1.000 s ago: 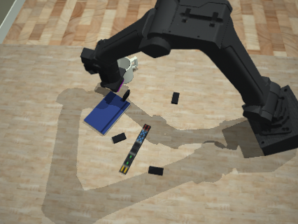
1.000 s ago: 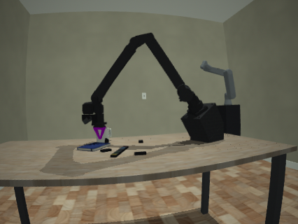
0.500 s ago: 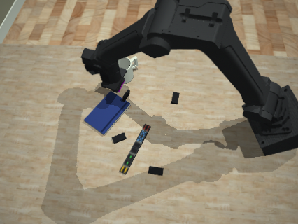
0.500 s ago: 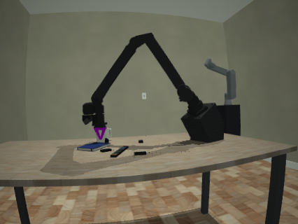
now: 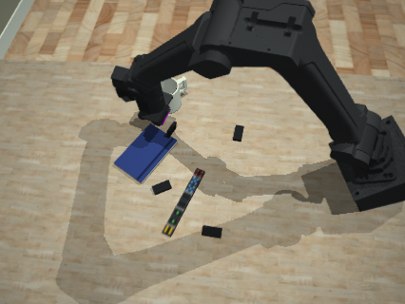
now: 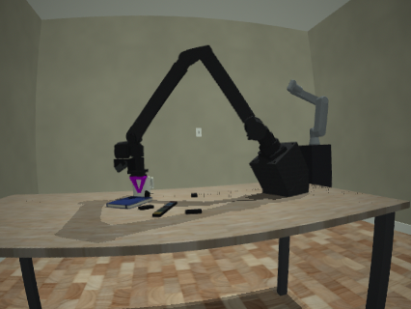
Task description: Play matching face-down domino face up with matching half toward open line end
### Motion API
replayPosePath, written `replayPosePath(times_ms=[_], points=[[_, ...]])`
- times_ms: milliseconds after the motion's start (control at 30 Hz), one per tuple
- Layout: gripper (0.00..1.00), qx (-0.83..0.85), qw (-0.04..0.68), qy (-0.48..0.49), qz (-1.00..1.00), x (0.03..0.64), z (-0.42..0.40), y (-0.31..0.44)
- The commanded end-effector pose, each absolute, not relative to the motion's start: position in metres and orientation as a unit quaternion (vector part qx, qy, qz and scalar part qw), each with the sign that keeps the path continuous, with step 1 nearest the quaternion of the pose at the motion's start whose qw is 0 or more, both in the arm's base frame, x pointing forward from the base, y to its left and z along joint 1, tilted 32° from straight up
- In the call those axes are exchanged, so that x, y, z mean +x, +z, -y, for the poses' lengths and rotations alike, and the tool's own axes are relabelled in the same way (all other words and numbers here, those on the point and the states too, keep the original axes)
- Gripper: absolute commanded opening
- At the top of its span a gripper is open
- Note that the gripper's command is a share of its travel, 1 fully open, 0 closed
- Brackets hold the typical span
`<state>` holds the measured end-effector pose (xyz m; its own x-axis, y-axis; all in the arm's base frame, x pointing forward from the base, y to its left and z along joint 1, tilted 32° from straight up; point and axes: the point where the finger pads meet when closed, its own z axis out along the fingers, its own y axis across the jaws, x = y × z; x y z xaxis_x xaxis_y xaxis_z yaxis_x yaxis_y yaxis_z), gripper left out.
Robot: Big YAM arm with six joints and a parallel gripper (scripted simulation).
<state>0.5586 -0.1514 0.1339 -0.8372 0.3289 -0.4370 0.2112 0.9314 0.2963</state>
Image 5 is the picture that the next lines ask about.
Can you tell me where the pale grey mug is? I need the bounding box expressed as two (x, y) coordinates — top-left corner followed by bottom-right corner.
(161, 77), (187, 114)

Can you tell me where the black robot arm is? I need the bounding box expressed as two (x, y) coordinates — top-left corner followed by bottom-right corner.
(110, 0), (397, 183)

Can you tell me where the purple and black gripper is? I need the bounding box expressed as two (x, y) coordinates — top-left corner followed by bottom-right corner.
(138, 92), (173, 126)

